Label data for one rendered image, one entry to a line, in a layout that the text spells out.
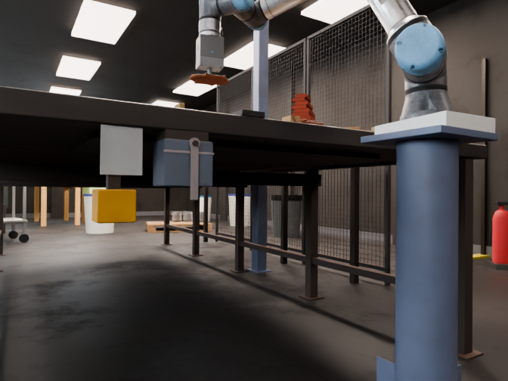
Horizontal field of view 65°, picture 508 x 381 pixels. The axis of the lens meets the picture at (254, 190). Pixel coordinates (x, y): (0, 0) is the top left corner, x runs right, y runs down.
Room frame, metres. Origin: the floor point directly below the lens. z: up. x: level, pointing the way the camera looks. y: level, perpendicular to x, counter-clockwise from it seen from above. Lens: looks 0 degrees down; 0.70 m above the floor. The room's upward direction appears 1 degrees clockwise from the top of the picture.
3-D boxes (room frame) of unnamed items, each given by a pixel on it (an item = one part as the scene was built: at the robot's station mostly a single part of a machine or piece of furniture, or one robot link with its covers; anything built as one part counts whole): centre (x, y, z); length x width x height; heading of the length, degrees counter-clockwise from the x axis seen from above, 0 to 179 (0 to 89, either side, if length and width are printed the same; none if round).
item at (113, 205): (0.97, 0.34, 0.74); 0.09 x 0.08 x 0.24; 121
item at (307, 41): (4.30, -0.25, 1.11); 3.04 x 0.03 x 2.21; 31
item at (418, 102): (1.17, -0.51, 0.96); 0.15 x 0.15 x 0.10
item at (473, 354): (1.74, -0.92, 0.43); 0.12 x 0.12 x 0.85; 31
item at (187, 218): (7.22, 1.38, 0.16); 1.14 x 0.79 x 0.32; 111
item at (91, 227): (6.66, 2.59, 0.33); 0.53 x 0.53 x 0.65
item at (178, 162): (1.07, 0.19, 0.77); 0.14 x 0.11 x 0.18; 121
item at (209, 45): (1.38, 0.16, 1.18); 0.10 x 0.09 x 0.16; 22
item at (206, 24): (1.37, 0.16, 1.26); 0.08 x 0.08 x 0.05
